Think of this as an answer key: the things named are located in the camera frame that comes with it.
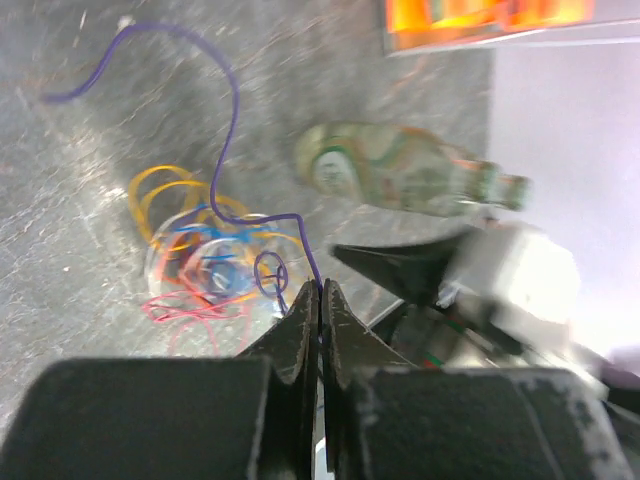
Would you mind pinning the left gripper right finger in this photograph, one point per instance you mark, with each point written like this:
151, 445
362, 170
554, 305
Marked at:
387, 419

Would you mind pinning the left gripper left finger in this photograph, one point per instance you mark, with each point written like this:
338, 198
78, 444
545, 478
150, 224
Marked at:
247, 417

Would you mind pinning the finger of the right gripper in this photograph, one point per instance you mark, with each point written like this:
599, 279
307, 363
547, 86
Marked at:
411, 272

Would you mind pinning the left glass water bottle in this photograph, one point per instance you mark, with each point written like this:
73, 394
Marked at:
405, 169

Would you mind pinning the orange snack box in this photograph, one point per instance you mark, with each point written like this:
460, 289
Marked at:
409, 26

